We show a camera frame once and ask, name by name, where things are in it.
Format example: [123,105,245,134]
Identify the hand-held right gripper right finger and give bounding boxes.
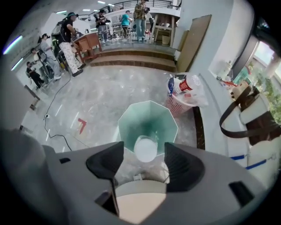
[131,142,269,225]

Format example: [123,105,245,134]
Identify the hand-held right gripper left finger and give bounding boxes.
[43,142,133,225]

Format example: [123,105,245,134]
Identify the clear plastic bottle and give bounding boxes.
[133,135,159,163]

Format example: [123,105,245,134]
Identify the green hexagonal bin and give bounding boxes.
[117,100,179,157]

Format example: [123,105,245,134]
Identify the brown shoulder bag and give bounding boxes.
[219,84,281,146]

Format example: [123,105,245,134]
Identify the pink plastic basket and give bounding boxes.
[164,73,209,116]

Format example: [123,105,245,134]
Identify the clear bottle red label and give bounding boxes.
[178,74,201,92]

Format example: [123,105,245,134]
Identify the pale green container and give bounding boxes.
[233,65,251,86]

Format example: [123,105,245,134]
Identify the wooden steps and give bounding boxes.
[89,49,178,73]

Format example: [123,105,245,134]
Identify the red wooden table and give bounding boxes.
[73,32,103,64]

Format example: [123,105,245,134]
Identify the brown cardboard board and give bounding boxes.
[176,14,213,73]

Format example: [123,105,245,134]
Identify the tall pale wooden table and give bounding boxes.
[148,11,177,45]

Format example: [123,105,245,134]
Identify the black metal railing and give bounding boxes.
[76,0,174,18]

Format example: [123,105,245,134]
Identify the black floor cable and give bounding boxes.
[43,73,73,152]

